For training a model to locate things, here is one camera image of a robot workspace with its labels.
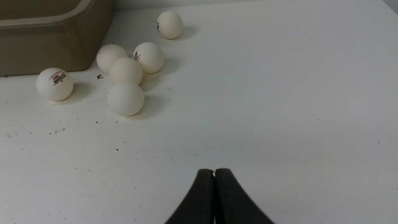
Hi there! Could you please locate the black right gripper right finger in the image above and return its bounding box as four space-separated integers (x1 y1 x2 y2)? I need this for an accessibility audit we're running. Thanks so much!
215 168 274 224

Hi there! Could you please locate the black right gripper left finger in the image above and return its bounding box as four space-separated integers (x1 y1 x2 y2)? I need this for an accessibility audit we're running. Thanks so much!
166 169 215 224

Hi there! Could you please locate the white ping-pong ball front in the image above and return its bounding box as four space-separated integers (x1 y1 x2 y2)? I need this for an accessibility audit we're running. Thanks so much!
107 81 145 117

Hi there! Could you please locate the white ping-pong ball red logo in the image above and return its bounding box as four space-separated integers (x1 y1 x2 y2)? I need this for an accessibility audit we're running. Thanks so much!
35 68 74 102

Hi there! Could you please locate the tan plastic bin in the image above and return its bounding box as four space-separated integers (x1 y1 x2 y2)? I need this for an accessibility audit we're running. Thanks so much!
0 0 114 77

